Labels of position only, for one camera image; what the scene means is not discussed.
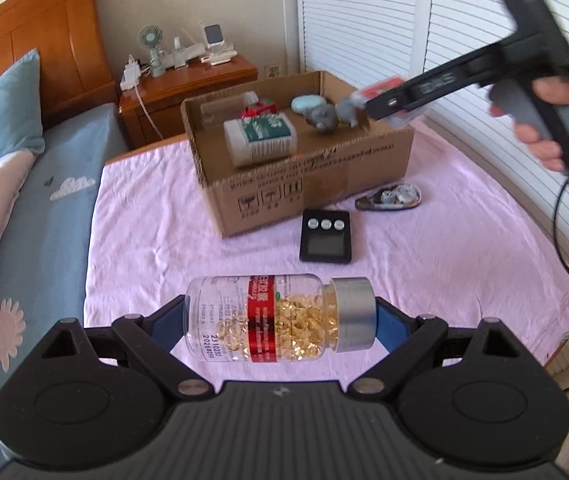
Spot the white power strip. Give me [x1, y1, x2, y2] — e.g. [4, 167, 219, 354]
[119, 57, 144, 92]

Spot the white louvred closet door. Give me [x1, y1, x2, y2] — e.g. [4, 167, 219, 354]
[421, 0, 569, 391]
[295, 0, 435, 80]

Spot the correction tape dispenser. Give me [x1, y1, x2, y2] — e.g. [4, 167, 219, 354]
[354, 183, 422, 212]

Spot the grey toy figure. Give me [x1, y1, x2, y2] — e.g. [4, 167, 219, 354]
[304, 97, 365, 136]

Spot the white rectangular device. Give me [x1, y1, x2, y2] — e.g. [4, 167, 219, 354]
[164, 42, 206, 67]

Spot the white bottle green label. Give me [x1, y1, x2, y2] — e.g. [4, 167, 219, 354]
[223, 112, 297, 169]

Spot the red packet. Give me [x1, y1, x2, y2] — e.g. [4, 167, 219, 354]
[241, 99, 278, 120]

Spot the blue bedsheet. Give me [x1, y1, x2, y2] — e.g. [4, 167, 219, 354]
[0, 102, 130, 466]

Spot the black digital scale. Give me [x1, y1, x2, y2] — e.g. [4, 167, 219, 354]
[298, 208, 352, 264]

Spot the phone on white stand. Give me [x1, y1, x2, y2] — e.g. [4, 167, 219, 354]
[203, 22, 228, 51]

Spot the brown cardboard box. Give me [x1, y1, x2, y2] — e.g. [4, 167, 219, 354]
[180, 71, 415, 239]

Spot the wooden nightstand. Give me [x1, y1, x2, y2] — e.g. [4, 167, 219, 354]
[117, 52, 259, 151]

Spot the teal oval object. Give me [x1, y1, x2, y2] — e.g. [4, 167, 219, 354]
[291, 94, 323, 114]

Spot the red and white box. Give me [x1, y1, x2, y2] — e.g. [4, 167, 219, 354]
[359, 76, 435, 128]

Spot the green mini fan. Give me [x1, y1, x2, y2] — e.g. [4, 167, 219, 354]
[138, 26, 166, 78]

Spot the clear capsule bottle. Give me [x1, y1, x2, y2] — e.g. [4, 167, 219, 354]
[184, 273, 377, 364]

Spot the white power cable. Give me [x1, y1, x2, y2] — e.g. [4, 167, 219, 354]
[132, 85, 165, 146]

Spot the wooden bed headboard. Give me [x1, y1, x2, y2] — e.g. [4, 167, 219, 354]
[0, 0, 118, 131]

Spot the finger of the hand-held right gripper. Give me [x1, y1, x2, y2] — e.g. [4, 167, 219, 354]
[364, 82, 417, 120]

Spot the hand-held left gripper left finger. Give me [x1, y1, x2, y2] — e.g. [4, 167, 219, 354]
[39, 296, 212, 405]

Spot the pink tablecloth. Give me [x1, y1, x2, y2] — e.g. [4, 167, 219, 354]
[84, 120, 569, 376]

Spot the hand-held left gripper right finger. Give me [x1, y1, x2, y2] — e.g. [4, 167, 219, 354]
[347, 297, 525, 402]

